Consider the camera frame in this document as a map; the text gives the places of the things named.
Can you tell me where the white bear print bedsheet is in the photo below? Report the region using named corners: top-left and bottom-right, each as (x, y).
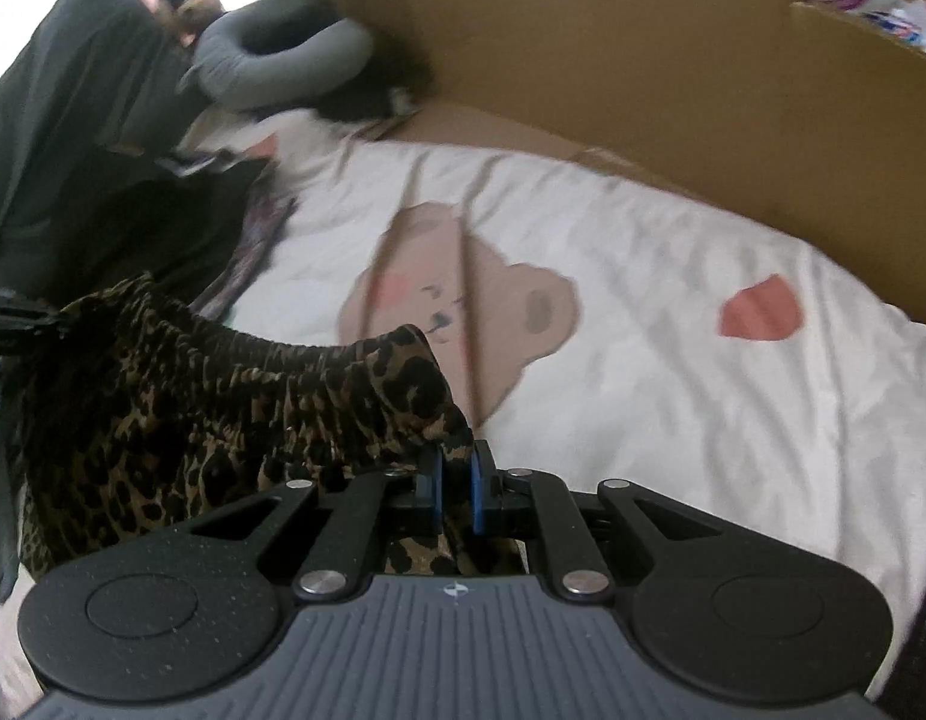
top-left (0, 135), bottom-right (926, 706)

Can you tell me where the grey neck pillow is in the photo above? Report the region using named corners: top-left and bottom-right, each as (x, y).
top-left (179, 0), bottom-right (375, 110)

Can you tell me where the brown cardboard box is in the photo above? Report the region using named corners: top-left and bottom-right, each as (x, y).
top-left (296, 0), bottom-right (926, 334)

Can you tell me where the black garment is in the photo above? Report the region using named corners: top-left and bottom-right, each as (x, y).
top-left (40, 149), bottom-right (268, 307)

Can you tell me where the leopard print garment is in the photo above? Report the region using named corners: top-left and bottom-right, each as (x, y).
top-left (20, 277), bottom-right (474, 577)

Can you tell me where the dark grey clothing pile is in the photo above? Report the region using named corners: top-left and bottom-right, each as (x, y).
top-left (0, 0), bottom-right (209, 298)

